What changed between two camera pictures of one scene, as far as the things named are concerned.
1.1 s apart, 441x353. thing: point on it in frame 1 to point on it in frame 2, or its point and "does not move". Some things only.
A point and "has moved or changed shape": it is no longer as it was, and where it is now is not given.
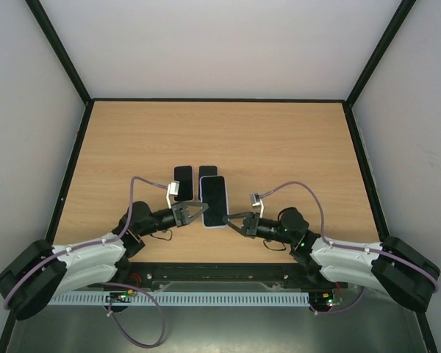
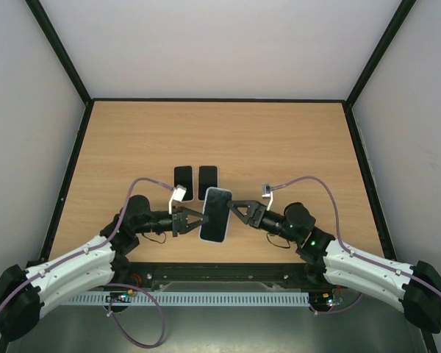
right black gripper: x=248 y=225 to x=257 y=214
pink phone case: x=184 y=174 does not move
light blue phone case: x=214 y=193 has moved or changed shape
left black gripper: x=181 y=207 to x=181 y=226
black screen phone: x=184 y=175 does not move
